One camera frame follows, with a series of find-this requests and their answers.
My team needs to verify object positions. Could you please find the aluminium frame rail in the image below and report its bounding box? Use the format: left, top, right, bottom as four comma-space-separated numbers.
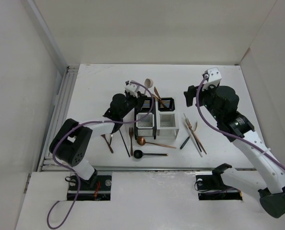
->
21, 0, 79, 172

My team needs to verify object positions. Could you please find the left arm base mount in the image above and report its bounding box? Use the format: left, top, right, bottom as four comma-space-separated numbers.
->
65, 173, 112, 201

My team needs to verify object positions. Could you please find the dark green chopstick piece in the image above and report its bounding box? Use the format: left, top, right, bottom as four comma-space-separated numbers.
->
180, 136, 190, 149

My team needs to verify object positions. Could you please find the white utensil container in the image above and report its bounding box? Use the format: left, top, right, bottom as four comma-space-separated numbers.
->
155, 97, 179, 139

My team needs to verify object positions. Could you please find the brown wooden spoon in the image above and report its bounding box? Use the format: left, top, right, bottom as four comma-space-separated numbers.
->
101, 134, 114, 153

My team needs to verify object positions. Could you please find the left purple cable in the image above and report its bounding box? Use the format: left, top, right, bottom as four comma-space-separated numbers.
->
47, 81, 157, 228

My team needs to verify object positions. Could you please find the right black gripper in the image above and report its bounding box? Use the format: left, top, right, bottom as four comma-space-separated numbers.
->
183, 82, 223, 122

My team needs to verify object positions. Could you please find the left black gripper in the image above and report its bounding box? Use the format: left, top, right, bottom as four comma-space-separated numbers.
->
119, 91, 146, 119

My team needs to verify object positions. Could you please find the black round spoon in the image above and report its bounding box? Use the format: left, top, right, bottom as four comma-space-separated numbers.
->
133, 150, 168, 159

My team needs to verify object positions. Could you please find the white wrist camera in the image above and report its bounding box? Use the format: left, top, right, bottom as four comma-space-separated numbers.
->
202, 67, 222, 91
125, 81, 140, 98

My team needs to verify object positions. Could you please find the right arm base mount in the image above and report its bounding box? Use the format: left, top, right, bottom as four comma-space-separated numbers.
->
194, 163, 243, 201

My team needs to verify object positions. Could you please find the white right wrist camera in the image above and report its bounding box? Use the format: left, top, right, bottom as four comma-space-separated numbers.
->
202, 67, 222, 91

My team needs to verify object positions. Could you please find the black utensil container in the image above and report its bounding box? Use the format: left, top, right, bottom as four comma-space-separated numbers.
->
134, 97, 156, 139

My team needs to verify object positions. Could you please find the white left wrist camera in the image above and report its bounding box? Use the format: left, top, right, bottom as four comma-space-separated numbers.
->
125, 81, 140, 98

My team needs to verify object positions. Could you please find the black chopstick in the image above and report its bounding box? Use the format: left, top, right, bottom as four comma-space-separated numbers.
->
119, 130, 131, 158

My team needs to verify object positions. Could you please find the copper round spoon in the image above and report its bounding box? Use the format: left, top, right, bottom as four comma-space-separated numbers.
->
136, 137, 176, 149

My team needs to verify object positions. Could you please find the beige plastic spoon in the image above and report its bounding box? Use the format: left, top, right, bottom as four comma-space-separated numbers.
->
143, 79, 154, 95

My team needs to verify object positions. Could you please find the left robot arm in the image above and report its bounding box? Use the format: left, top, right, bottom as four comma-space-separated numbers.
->
49, 92, 147, 190

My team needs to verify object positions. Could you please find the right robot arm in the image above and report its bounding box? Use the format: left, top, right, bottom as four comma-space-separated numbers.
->
184, 84, 285, 219

